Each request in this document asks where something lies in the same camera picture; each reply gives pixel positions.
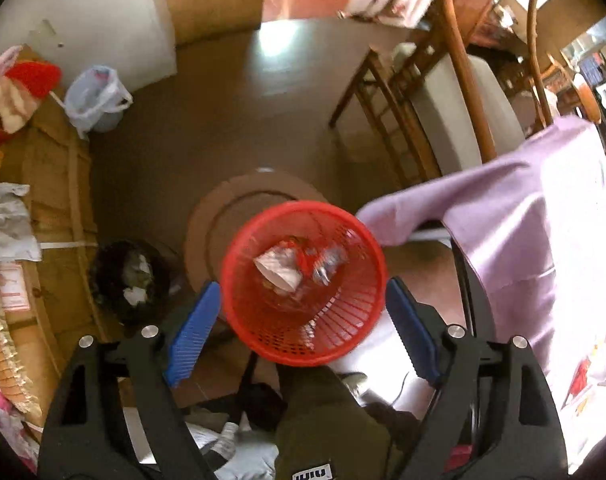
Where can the crumpled red silver wrapper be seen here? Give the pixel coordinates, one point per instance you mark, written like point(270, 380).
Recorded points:
point(323, 265)

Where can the crumpled grey cloth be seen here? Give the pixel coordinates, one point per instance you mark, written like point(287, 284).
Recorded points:
point(8, 220)

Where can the red mesh plastic basket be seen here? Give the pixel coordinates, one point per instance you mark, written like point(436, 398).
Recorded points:
point(263, 330)

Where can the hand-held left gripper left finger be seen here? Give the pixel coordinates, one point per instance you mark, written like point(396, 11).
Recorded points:
point(193, 330)

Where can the wooden chair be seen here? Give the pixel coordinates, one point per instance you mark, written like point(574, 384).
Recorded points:
point(538, 60)
point(458, 110)

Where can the white paper cup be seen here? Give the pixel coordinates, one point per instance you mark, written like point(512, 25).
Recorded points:
point(278, 270)

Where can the purple tablecloth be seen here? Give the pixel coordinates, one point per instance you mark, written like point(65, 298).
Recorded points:
point(523, 210)

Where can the black bin with paper scraps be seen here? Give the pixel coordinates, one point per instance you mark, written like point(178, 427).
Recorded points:
point(128, 280)

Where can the round cardboard disc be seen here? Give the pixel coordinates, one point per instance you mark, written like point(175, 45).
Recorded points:
point(218, 210)

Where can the bookshelf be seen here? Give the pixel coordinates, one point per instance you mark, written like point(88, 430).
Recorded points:
point(598, 70)

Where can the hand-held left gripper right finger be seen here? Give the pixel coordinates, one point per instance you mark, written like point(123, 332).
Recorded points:
point(410, 325)

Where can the bin with blue plastic bag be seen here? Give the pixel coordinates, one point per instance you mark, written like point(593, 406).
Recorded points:
point(95, 100)

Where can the person's leg in olive trousers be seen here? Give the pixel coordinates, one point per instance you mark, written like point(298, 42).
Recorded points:
point(323, 420)

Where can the flat brown cardboard box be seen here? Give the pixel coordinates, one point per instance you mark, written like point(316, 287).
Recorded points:
point(53, 170)

